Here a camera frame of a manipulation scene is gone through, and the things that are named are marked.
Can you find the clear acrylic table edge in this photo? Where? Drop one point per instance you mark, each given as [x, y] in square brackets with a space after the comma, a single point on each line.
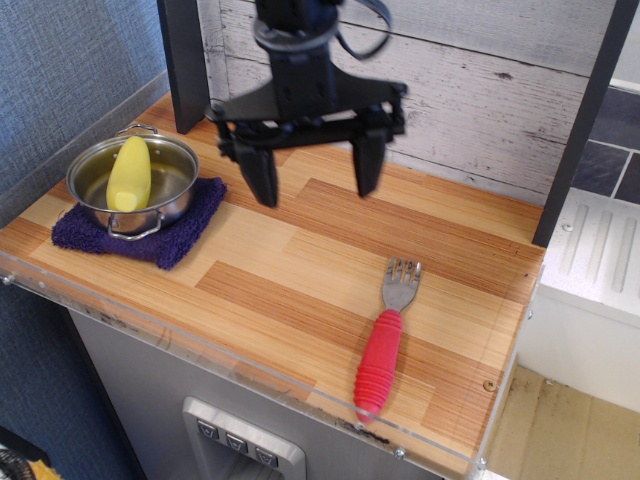
[284, 362]

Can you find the right dark vertical post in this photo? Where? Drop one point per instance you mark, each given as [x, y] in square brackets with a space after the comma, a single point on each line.
[606, 61]

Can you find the white ribbed sink unit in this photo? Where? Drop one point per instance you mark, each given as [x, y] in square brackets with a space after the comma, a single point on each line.
[582, 328]

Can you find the yellow toy banana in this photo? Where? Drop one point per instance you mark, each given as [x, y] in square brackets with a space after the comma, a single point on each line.
[129, 183]

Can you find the red handled metal fork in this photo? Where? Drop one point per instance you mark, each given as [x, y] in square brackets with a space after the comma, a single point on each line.
[376, 371]

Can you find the silver panel with buttons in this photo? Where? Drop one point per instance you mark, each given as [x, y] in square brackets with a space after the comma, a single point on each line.
[228, 447]

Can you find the small stainless steel pot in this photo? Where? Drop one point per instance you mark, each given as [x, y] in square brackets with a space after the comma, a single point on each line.
[174, 171]

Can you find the left dark vertical post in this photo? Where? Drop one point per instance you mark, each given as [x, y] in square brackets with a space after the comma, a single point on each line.
[185, 60]

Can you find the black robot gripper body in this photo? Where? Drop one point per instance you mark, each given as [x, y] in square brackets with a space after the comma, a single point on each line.
[309, 100]

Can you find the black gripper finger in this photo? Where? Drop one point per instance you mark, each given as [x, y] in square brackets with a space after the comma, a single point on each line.
[368, 157]
[258, 169]

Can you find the dark vertical post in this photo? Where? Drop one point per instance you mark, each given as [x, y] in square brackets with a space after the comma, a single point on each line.
[185, 60]
[606, 61]

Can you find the purple folded cloth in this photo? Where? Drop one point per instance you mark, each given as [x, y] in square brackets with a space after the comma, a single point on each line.
[165, 248]

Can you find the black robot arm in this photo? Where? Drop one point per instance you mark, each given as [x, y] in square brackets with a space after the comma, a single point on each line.
[296, 26]

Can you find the yellow black object bottom left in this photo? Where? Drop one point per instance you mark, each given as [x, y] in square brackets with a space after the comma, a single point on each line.
[15, 466]

